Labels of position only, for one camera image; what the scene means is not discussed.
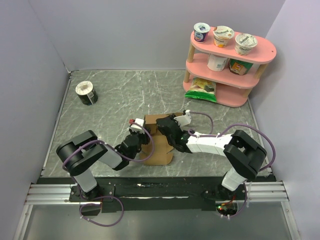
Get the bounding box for brown cardboard box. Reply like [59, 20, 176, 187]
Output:
[139, 113, 174, 166]

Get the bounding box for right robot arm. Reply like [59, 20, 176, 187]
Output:
[155, 114, 267, 201]

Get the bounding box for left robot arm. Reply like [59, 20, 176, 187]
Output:
[56, 128, 155, 201]

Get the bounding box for green snack bag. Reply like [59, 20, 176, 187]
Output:
[184, 77, 217, 103]

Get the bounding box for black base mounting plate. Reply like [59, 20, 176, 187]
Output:
[69, 176, 281, 213]

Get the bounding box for black white yogurt cup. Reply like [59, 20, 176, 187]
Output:
[75, 80, 99, 106]

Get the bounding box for white cup middle shelf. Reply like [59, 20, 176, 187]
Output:
[207, 54, 228, 72]

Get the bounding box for pink three-tier shelf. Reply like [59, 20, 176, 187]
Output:
[183, 27, 277, 107]

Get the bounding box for green package middle shelf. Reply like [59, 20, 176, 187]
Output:
[228, 58, 253, 76]

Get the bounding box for blue white yogurt cup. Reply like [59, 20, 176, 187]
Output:
[193, 22, 211, 43]

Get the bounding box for orange Chobani yogurt cup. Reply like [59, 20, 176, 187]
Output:
[213, 25, 235, 48]

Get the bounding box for white Chobani yogurt cup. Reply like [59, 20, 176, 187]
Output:
[234, 33, 258, 56]

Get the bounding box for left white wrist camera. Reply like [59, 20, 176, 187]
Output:
[129, 118, 145, 135]

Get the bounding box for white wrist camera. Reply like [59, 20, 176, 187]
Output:
[129, 118, 145, 135]
[173, 109, 192, 127]

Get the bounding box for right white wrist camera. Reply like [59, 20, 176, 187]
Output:
[173, 109, 192, 127]

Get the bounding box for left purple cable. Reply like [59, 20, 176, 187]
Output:
[61, 124, 155, 228]

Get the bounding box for purple cable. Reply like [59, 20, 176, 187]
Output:
[61, 124, 155, 228]
[187, 111, 277, 219]

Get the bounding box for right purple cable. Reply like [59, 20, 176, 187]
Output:
[187, 111, 277, 219]

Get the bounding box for aluminium frame rail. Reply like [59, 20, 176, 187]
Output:
[15, 178, 292, 240]

